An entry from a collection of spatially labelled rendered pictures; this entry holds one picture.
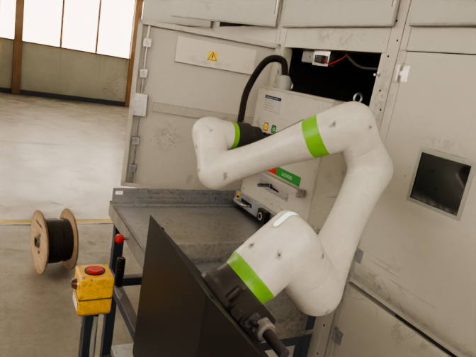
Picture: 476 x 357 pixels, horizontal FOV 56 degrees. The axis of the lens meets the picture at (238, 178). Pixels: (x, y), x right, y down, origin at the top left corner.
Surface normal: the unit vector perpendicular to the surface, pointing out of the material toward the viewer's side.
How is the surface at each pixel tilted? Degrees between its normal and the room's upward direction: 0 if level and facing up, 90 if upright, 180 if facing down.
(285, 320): 90
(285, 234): 55
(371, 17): 90
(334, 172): 90
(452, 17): 90
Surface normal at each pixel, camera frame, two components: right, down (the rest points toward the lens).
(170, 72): 0.11, 0.25
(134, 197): 0.46, 0.28
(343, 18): -0.87, -0.04
